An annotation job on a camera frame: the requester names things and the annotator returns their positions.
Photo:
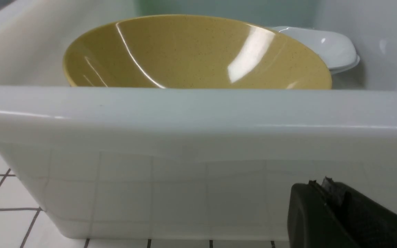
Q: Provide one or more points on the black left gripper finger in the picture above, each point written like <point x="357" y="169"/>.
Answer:
<point x="335" y="215"/>

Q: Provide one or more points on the yellow noodle bowl in tub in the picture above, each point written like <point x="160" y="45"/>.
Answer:
<point x="178" y="51"/>

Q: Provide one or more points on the white sauce dish in tub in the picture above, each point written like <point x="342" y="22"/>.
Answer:
<point x="335" y="49"/>

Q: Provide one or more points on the large white plastic tub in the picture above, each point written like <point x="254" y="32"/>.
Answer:
<point x="192" y="164"/>

